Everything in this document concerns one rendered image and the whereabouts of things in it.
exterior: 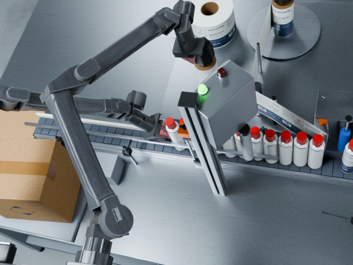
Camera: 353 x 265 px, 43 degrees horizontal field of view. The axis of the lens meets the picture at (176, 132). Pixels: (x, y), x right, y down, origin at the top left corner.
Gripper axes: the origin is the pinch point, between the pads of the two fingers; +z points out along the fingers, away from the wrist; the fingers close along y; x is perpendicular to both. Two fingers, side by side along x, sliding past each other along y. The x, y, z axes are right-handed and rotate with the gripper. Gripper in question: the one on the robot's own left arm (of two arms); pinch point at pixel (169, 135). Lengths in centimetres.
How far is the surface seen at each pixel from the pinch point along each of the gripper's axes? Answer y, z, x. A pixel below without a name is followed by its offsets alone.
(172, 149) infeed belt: -3.3, 4.8, 3.7
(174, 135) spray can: -3.1, -3.1, -8.5
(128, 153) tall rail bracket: -11.0, -10.6, 8.7
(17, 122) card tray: 2, -42, 67
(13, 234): -43, -14, 107
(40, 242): -43, 2, 109
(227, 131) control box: -14, -12, -49
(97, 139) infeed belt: -3.4, -16.5, 29.5
